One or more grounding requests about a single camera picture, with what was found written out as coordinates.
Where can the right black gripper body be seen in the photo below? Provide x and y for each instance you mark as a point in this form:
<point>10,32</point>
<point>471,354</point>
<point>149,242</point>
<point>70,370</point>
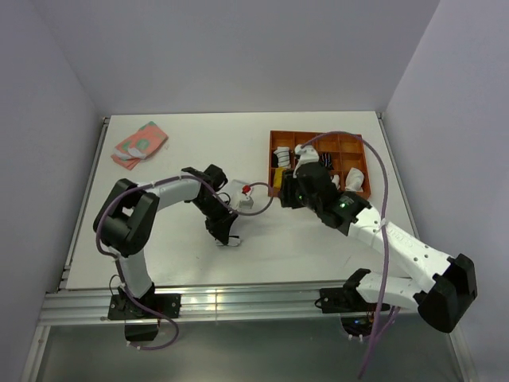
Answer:
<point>293,194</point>

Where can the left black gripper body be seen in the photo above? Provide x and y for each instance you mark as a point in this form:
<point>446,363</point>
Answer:
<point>217,214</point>

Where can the black striped sock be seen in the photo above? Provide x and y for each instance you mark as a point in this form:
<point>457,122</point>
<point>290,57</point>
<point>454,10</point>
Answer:
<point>326,160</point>

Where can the white sock with black stripes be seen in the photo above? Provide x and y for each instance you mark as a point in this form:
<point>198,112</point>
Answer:
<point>231,194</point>

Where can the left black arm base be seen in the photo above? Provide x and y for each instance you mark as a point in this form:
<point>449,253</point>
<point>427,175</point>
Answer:
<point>143,318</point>

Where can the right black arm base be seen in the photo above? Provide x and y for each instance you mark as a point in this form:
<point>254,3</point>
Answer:
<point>340,300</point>

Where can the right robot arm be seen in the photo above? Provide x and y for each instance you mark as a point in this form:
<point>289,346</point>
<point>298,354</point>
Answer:
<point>438,286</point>

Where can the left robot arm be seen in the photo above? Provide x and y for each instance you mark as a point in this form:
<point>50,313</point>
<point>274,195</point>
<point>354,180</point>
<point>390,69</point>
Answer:
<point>124,223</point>

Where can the small white rolled socks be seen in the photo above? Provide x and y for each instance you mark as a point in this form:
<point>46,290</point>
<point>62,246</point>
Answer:
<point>336,180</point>

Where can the rolled yellow socks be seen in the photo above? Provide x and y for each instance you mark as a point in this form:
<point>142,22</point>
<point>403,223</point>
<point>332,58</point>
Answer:
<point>277,177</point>

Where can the rolled white striped socks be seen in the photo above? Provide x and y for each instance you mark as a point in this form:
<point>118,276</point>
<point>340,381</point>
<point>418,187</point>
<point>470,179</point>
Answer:
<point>282,154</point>

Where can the large white rolled socks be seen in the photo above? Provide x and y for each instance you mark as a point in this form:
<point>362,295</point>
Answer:
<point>354,180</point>

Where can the pink green patterned socks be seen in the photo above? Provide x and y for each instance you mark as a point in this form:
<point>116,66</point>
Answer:
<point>139,146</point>

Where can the orange compartment tray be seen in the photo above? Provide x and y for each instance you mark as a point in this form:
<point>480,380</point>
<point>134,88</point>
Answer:
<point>346,152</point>

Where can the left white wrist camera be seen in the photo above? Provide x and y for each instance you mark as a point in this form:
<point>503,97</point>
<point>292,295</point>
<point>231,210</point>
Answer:
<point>243,201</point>

